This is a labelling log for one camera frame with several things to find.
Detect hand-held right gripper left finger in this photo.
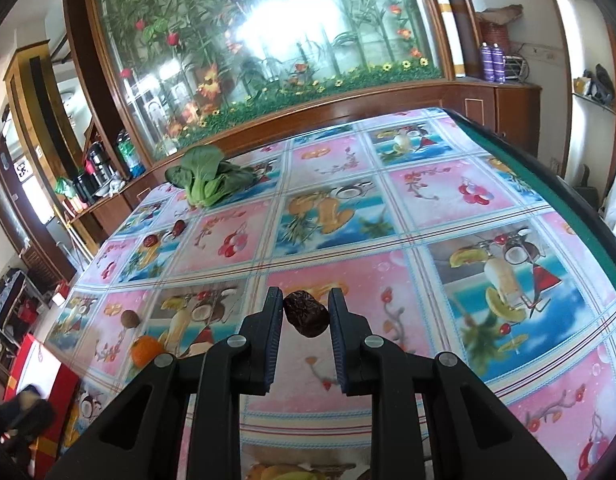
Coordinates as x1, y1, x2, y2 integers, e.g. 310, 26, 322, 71
45, 286, 285, 480

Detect wooden corner cabinet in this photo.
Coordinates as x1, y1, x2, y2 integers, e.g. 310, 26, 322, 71
453, 80, 542, 161

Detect blue water bottle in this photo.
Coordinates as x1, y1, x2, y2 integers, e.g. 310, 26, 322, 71
117, 130, 144, 176

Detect red wicker basket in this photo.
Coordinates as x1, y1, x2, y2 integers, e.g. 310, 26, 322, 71
480, 5, 523, 56

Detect black and silver thermos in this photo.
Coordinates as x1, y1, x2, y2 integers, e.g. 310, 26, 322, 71
85, 142, 114, 186

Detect red shallow box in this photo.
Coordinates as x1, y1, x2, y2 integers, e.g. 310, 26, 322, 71
8, 332, 81, 480

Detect flower print glass partition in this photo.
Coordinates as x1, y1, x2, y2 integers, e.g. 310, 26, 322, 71
83, 0, 456, 161

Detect fruit print tablecloth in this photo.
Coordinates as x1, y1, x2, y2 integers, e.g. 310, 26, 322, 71
43, 107, 616, 480

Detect wooden sideboard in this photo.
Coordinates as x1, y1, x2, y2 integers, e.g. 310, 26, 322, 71
63, 187, 154, 241

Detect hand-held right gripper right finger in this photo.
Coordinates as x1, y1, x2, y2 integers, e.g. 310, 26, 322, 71
328, 286, 566, 480

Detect green bok choy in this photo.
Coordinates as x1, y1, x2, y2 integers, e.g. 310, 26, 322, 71
165, 145, 259, 208

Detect orange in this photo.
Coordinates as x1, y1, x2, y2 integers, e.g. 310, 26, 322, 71
130, 336, 165, 367

